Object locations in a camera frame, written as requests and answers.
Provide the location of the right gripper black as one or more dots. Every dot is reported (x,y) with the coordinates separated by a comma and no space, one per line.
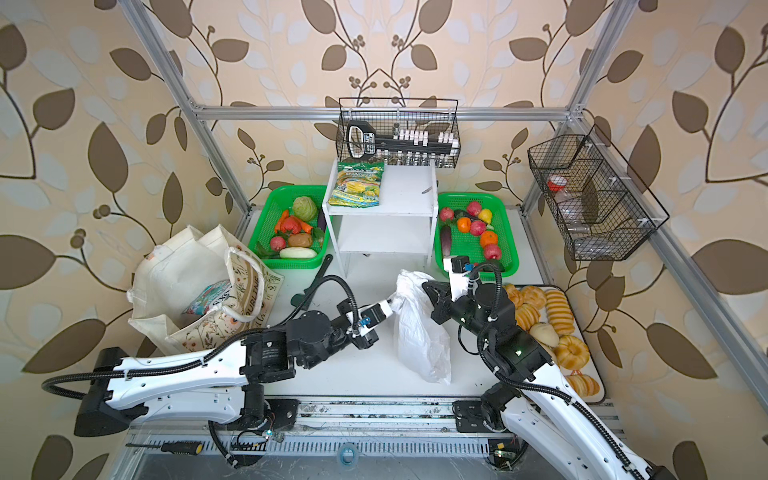
(440,295)

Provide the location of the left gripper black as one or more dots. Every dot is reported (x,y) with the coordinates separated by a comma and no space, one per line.
(366,340)

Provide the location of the white plastic grocery bag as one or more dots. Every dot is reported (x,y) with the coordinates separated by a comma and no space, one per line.
(422,345)

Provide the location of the Fox's candy bag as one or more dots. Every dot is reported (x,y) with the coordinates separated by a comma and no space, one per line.
(211,298)

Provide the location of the cream floral tote bag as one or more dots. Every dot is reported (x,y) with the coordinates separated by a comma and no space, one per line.
(176,272)

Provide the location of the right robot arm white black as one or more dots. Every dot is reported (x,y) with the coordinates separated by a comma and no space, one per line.
(532,398)

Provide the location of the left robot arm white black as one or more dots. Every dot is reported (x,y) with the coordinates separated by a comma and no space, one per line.
(224,385)

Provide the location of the red apple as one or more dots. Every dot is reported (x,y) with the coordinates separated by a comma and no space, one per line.
(492,252)

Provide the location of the dark green toy wrench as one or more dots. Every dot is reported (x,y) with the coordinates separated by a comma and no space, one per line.
(302,300)

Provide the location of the orange fruit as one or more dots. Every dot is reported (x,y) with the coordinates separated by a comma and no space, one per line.
(488,238)

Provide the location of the small orange persimmon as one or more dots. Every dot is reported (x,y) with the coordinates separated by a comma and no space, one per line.
(464,225)

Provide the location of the pink red peach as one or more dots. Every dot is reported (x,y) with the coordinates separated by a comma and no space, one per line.
(478,227)

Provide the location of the right green plastic basket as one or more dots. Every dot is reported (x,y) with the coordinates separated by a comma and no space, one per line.
(476,206)

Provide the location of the green plastic basket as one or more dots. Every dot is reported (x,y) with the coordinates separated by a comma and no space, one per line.
(279,200)
(476,206)

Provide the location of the white two-tier shelf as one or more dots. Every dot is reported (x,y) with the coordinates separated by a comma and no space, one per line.
(403,223)

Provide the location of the croissant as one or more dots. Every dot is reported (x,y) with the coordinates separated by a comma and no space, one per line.
(534,296)

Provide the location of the white radish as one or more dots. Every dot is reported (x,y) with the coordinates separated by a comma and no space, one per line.
(297,253)

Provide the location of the brown potato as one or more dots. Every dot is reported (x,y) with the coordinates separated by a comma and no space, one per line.
(300,240)

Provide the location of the black bread tray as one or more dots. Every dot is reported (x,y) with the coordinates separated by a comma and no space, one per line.
(570,353)

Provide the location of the red radish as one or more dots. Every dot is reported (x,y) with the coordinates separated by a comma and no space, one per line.
(278,243)

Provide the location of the red tomato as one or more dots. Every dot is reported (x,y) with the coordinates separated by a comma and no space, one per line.
(293,226)

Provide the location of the sliced bread loaf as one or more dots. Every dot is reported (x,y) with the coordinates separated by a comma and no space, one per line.
(559,313)

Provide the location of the green cabbage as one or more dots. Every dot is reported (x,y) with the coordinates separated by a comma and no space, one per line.
(305,209)

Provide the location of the orange carrot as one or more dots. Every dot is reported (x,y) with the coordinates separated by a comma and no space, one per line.
(279,225)

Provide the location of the yellow green snack bag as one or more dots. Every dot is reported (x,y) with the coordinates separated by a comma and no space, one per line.
(357,184)

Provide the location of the left green plastic basket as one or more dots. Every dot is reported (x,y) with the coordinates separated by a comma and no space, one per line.
(279,200)

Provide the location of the plastic bottle red cap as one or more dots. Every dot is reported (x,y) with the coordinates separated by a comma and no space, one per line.
(568,204)

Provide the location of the yellow black screwdriver left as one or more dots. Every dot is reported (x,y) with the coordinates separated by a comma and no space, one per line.
(186,448)

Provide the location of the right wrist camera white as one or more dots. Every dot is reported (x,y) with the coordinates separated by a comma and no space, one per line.
(458,268)

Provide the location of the right black wire basket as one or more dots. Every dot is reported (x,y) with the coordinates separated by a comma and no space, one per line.
(619,208)

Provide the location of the black wire basket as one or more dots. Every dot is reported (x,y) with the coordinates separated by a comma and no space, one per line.
(432,114)
(619,208)

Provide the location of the back black wire basket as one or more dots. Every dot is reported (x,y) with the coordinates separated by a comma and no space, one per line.
(432,114)

